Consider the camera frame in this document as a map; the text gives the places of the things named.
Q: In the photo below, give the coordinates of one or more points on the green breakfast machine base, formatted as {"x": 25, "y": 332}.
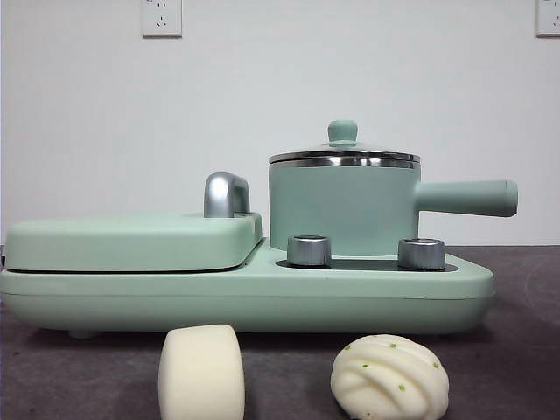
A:
{"x": 262, "y": 297}

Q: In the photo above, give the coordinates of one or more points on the twisted bun with green specks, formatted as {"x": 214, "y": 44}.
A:
{"x": 389, "y": 380}

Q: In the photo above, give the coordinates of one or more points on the white wall socket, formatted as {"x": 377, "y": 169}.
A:
{"x": 549, "y": 17}
{"x": 162, "y": 19}

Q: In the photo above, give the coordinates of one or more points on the plain white steamed bun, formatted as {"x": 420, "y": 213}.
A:
{"x": 201, "y": 376}

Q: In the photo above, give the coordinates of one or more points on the silver control knob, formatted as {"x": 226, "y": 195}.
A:
{"x": 421, "y": 254}
{"x": 308, "y": 251}

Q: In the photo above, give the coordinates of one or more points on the glass pot lid green knob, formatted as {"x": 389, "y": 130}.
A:
{"x": 343, "y": 131}

